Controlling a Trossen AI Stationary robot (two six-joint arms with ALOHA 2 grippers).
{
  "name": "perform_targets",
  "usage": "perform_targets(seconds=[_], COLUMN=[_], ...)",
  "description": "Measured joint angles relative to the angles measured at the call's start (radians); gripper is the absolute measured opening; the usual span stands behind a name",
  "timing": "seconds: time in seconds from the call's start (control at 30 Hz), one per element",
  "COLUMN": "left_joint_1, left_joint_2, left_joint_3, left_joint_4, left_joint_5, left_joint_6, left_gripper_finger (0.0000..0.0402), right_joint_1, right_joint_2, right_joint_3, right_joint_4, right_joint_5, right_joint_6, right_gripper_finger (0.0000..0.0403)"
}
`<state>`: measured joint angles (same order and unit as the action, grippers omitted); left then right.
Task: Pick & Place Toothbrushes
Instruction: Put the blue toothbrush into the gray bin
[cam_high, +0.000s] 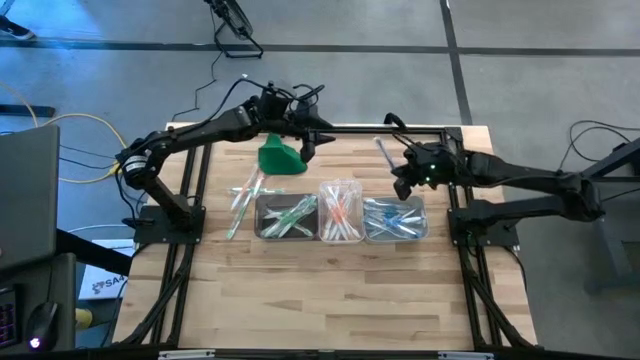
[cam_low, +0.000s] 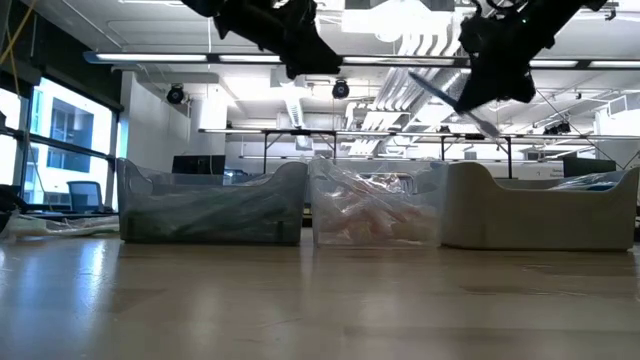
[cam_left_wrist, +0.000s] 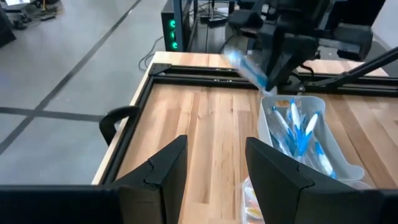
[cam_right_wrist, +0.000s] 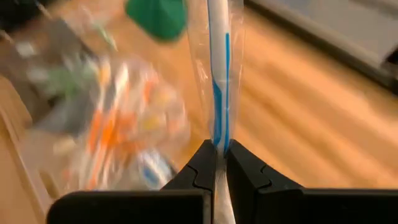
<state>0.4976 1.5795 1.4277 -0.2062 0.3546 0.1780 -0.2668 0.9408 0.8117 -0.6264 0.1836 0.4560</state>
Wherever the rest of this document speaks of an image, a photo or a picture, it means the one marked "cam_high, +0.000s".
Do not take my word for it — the black table frame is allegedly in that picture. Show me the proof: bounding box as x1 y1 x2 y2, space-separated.
118 122 540 351

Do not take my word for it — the person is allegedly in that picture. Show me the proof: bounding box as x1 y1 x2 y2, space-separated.
0 14 37 41

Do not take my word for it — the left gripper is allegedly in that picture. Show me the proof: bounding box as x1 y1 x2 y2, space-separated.
249 93 338 163

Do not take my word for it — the cream floor cable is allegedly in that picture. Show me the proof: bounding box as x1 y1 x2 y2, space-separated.
0 82 134 184

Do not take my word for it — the black floor fan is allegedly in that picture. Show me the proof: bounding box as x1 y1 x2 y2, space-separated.
203 0 265 60

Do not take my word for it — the frosted plastic bin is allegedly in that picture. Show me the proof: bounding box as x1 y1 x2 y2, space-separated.
362 195 430 244

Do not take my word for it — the black frame handle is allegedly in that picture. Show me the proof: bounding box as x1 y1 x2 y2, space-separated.
383 112 409 132

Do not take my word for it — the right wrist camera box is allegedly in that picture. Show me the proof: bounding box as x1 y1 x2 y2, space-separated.
409 141 444 159

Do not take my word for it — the black keyboard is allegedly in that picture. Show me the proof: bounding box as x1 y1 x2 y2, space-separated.
0 287 21 351

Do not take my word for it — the green cloth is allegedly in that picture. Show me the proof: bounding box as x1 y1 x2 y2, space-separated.
257 132 308 176

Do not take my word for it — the dark metal table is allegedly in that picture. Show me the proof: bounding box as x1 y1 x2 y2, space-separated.
551 137 640 296

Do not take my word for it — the black flat floor bar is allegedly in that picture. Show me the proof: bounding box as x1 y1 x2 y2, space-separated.
0 104 56 117

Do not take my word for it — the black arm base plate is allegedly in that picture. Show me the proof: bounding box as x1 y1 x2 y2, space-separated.
447 205 521 247
130 204 207 246

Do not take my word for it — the white printed box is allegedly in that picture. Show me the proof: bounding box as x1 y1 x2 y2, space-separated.
78 238 131 301

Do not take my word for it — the silver metal bracket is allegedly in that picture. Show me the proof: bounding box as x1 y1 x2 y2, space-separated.
438 351 494 360
158 349 216 360

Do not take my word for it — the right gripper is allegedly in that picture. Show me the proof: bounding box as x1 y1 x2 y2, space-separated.
390 142 455 202

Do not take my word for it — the dark grey plastic bin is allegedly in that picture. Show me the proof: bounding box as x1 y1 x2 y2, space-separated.
253 193 320 241

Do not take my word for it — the orange toothbrush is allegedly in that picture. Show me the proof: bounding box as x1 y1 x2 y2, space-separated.
322 192 337 241
333 202 360 241
322 219 351 242
327 184 362 236
327 187 357 241
325 183 351 221
329 182 359 240
230 166 264 211

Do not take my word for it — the clear plastic bin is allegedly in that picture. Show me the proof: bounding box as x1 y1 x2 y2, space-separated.
318 178 365 245

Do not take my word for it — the black computer mouse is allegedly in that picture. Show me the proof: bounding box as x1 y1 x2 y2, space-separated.
25 301 60 351

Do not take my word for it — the black right camera cable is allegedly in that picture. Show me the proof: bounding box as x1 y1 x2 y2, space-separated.
391 130 417 150

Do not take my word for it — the black side desk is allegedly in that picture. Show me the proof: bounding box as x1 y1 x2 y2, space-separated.
0 227 134 351

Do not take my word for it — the blue toothbrush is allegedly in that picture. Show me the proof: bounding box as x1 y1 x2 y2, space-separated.
369 212 416 240
374 222 425 241
367 199 411 219
367 204 426 236
365 202 426 231
367 219 427 239
373 137 399 171

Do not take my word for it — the black floor cable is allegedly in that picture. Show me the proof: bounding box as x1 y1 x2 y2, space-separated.
556 118 640 202

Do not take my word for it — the black fan cable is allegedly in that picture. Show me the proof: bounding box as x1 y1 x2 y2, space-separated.
172 49 224 124

